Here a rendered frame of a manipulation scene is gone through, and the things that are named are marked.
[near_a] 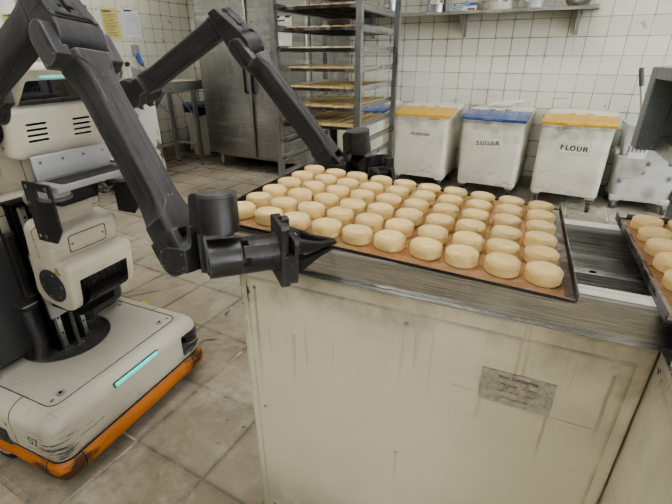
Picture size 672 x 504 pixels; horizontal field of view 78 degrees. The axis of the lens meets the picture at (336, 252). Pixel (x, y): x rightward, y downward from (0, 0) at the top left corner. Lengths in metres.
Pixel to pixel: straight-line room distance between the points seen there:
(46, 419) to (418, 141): 3.56
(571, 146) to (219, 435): 3.36
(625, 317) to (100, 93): 0.82
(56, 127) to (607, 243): 1.32
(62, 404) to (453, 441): 1.11
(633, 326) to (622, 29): 4.00
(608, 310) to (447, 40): 4.21
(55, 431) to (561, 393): 1.28
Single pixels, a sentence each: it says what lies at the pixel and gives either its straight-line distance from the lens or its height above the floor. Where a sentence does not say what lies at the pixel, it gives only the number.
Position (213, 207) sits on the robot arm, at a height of 1.01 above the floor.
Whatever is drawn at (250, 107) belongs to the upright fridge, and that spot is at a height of 0.71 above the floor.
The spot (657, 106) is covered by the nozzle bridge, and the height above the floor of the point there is 1.11.
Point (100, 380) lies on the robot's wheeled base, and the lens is 1.56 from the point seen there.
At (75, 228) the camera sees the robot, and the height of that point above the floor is 0.75.
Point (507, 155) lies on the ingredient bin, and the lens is 4.02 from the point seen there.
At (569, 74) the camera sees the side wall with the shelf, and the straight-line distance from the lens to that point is 4.58.
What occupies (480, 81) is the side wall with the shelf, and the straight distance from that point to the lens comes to 4.66.
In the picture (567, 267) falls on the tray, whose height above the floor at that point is 0.90.
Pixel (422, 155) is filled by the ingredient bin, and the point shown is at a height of 0.34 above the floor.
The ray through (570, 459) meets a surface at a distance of 0.85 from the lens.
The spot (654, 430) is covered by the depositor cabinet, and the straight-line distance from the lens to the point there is 0.72.
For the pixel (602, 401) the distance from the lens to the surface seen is 0.77.
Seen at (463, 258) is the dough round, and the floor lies 0.93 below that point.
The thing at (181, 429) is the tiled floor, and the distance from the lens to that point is 1.70.
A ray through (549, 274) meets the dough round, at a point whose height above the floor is 0.92.
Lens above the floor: 1.20
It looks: 25 degrees down
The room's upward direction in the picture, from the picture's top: straight up
